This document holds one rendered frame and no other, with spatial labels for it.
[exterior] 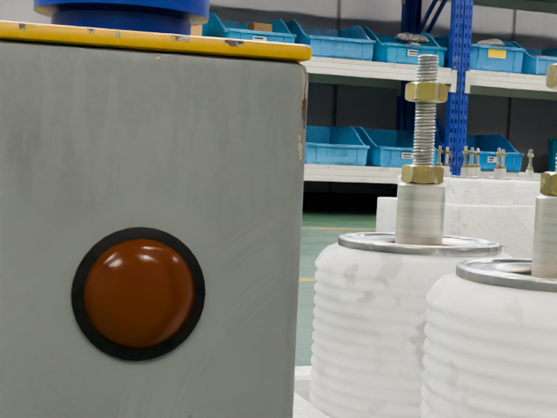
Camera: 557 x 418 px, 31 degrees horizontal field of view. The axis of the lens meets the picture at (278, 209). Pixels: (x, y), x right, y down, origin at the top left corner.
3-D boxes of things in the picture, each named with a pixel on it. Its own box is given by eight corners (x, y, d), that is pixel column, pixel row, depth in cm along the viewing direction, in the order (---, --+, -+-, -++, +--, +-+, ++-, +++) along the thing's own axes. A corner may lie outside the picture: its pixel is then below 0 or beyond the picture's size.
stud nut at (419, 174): (442, 183, 48) (443, 166, 48) (443, 184, 46) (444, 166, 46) (400, 182, 48) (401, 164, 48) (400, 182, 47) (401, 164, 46)
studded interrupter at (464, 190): (484, 244, 283) (490, 147, 282) (467, 245, 276) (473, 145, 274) (453, 240, 289) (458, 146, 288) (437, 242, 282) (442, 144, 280)
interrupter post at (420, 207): (443, 253, 48) (446, 183, 48) (445, 257, 46) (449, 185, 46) (392, 250, 49) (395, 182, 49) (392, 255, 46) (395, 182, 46)
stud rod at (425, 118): (430, 217, 48) (438, 56, 47) (431, 218, 47) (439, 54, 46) (409, 216, 48) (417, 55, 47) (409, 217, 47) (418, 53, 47)
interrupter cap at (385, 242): (492, 250, 51) (493, 237, 51) (509, 266, 43) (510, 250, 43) (341, 243, 52) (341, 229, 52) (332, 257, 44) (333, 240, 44)
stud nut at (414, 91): (446, 103, 48) (447, 85, 48) (448, 101, 46) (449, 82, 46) (404, 101, 48) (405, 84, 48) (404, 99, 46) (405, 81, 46)
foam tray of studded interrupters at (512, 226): (563, 269, 291) (566, 206, 290) (454, 271, 273) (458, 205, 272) (475, 255, 325) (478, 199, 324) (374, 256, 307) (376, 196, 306)
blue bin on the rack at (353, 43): (273, 63, 551) (275, 24, 550) (338, 68, 564) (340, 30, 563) (307, 55, 504) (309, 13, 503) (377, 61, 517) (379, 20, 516)
